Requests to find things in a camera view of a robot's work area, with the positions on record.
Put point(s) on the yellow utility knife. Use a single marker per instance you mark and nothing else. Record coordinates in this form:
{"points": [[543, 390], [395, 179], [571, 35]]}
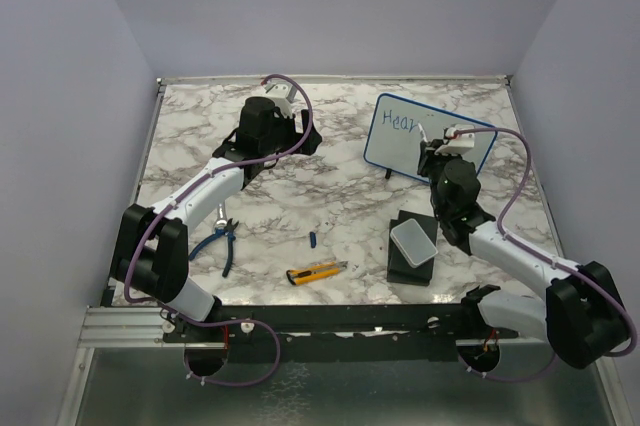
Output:
{"points": [[299, 277]]}

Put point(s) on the blue whiteboard marker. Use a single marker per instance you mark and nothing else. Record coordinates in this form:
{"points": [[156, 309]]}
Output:
{"points": [[423, 135]]}

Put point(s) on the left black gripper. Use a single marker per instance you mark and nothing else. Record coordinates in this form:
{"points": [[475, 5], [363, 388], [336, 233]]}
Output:
{"points": [[290, 125]]}

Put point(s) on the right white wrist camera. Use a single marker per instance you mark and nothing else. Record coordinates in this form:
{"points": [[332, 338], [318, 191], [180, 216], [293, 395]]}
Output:
{"points": [[456, 142]]}

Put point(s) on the blue framed whiteboard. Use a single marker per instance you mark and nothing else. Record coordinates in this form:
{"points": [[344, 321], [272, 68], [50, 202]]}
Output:
{"points": [[393, 140]]}

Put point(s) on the black box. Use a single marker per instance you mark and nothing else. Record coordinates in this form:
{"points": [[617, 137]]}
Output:
{"points": [[398, 270]]}

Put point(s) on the grey white eraser case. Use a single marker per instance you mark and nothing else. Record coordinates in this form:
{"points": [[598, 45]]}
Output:
{"points": [[413, 243]]}

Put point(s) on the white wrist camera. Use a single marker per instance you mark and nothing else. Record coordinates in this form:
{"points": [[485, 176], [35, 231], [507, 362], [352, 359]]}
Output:
{"points": [[283, 96], [456, 142]]}

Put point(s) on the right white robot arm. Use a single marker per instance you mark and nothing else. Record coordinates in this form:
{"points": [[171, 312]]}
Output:
{"points": [[576, 308]]}

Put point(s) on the silver wrench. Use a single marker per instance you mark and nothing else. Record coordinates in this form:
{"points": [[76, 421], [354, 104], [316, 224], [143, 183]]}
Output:
{"points": [[221, 218]]}

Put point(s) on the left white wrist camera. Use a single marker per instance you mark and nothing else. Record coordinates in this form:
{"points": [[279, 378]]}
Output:
{"points": [[283, 96]]}

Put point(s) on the black mounting base rail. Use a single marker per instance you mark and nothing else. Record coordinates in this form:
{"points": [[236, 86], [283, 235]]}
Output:
{"points": [[347, 333]]}

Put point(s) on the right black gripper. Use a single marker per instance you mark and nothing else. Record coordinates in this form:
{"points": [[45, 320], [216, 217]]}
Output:
{"points": [[429, 156]]}

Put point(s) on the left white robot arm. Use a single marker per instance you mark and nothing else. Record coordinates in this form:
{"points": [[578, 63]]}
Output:
{"points": [[151, 255]]}

